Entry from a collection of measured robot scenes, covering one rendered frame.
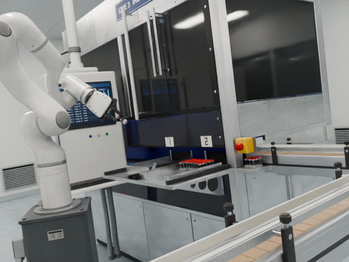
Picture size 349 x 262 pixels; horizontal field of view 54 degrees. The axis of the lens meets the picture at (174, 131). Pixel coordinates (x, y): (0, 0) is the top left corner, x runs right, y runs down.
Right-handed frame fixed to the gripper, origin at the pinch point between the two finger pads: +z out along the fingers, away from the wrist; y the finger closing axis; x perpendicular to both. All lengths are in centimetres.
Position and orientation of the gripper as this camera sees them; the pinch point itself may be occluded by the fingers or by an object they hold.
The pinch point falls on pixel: (116, 116)
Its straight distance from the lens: 153.8
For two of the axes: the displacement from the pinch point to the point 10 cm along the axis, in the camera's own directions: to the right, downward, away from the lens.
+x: -2.6, -1.5, -9.5
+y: -5.5, 8.3, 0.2
